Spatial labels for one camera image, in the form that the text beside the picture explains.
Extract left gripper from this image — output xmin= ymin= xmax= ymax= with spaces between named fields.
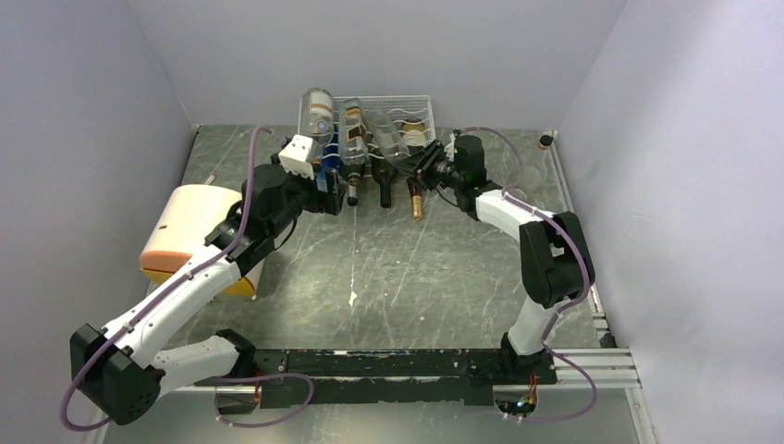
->
xmin=267 ymin=153 xmax=347 ymax=236

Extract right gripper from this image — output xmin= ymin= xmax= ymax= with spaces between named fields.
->
xmin=393 ymin=140 xmax=464 ymax=191

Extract clear bottle black orange label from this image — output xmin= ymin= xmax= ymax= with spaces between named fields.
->
xmin=338 ymin=98 xmax=369 ymax=166

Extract clear bottle blue seal label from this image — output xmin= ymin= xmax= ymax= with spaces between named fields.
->
xmin=298 ymin=87 xmax=335 ymax=166

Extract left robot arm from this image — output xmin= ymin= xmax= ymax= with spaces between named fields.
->
xmin=59 ymin=164 xmax=348 ymax=431

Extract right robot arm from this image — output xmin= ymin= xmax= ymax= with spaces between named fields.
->
xmin=391 ymin=134 xmax=595 ymax=383

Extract dark bottle silver cap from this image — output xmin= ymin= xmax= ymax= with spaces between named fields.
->
xmin=339 ymin=161 xmax=365 ymax=207

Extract red wine bottle gold cap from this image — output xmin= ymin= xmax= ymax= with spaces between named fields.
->
xmin=400 ymin=117 xmax=427 ymax=221

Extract blue bottle bottom row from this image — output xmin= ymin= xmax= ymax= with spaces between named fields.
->
xmin=313 ymin=135 xmax=340 ymax=194

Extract dark green bottle black cap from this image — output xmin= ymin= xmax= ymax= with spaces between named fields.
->
xmin=371 ymin=157 xmax=397 ymax=209

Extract cream orange bread box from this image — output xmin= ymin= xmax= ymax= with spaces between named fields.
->
xmin=140 ymin=184 xmax=241 ymax=285

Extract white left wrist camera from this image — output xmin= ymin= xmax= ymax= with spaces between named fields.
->
xmin=278 ymin=134 xmax=319 ymax=180

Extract white wire wine rack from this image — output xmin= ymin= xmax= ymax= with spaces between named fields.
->
xmin=333 ymin=96 xmax=435 ymax=177

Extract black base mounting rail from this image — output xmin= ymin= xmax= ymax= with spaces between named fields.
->
xmin=214 ymin=348 xmax=557 ymax=409

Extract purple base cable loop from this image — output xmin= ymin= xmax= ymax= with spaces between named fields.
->
xmin=214 ymin=370 xmax=315 ymax=429

